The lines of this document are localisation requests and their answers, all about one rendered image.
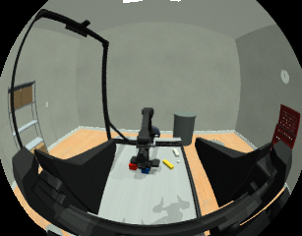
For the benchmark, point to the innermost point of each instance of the yellow rectangular bar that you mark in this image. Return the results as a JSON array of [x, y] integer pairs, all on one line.
[[168, 164]]

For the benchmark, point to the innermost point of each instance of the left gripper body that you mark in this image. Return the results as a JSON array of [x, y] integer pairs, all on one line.
[[154, 162]]

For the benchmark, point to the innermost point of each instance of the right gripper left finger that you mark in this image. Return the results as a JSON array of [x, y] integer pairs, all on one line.
[[85, 174]]

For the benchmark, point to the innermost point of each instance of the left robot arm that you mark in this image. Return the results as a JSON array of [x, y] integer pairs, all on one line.
[[145, 136]]

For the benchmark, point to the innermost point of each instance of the red cube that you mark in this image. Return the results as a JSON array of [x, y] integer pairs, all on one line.
[[133, 166]]

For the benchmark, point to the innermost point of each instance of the cream rectangular bar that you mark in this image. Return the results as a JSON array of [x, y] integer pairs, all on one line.
[[176, 152]]

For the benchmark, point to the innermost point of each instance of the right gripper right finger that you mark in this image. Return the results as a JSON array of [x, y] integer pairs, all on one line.
[[226, 168]]

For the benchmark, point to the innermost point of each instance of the blue cube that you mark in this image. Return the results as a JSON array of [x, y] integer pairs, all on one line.
[[145, 171]]

